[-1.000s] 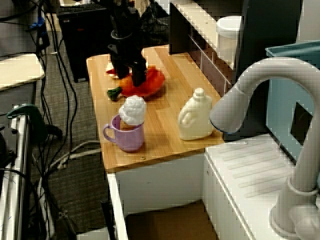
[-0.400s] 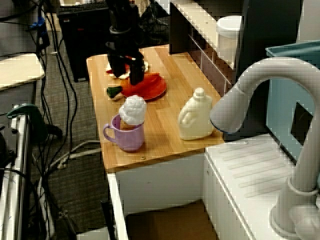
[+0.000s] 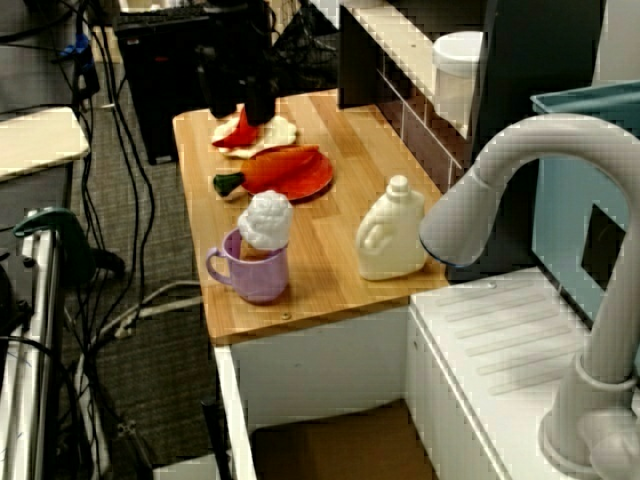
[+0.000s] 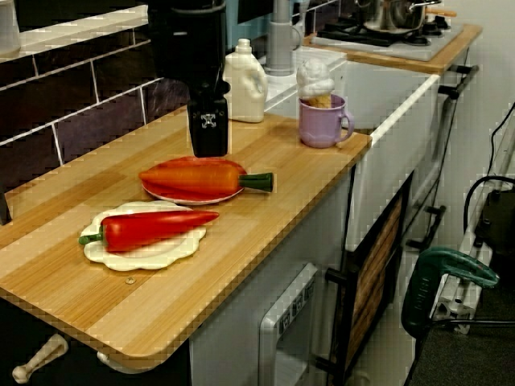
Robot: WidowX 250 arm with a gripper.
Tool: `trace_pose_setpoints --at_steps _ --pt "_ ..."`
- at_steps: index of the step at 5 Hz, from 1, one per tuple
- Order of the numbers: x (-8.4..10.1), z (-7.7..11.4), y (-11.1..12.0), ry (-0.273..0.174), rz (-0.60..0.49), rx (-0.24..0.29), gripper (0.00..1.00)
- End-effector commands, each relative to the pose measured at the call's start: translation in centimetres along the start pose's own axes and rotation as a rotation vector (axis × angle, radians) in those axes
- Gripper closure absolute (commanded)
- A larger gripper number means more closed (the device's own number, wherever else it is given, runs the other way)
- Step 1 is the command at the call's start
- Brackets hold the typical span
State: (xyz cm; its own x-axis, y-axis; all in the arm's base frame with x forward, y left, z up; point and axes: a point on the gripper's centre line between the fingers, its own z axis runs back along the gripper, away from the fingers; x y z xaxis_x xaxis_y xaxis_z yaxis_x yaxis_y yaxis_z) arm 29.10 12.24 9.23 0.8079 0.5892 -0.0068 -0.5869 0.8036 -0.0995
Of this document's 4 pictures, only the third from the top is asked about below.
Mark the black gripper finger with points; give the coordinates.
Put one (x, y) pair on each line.
(224, 92)
(261, 102)

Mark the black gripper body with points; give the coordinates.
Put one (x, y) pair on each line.
(240, 55)

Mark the red toy chili pepper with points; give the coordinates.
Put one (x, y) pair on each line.
(235, 136)

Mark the orange toy carrot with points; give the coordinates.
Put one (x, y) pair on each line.
(280, 167)

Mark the white toy detergent bottle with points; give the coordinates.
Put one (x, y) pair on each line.
(390, 240)

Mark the cream scalloped plate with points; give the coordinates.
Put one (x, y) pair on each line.
(282, 131)

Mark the black computer case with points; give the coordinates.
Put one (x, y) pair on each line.
(160, 100)

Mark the orange round plate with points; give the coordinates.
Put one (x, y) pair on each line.
(315, 182)

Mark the toy ice cream cone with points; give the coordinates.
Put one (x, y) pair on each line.
(267, 217)

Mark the purple plastic mug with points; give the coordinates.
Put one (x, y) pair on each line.
(260, 280)

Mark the cream desk board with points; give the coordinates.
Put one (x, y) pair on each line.
(40, 140)

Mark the white lidded canister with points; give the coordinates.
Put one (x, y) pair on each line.
(455, 75)

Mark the green hand clamp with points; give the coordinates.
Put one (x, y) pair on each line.
(75, 235)

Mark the grey toy faucet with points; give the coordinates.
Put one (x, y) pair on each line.
(500, 160)

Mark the white toy kitchen cabinet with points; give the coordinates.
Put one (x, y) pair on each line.
(320, 370)

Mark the dark tiled backsplash hutch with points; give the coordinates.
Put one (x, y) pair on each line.
(540, 50)

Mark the teal plastic bin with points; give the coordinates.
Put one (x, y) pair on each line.
(560, 210)

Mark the white toy sink unit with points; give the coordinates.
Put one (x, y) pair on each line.
(500, 325)

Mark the aluminium frame profile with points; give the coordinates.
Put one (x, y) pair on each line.
(42, 300)

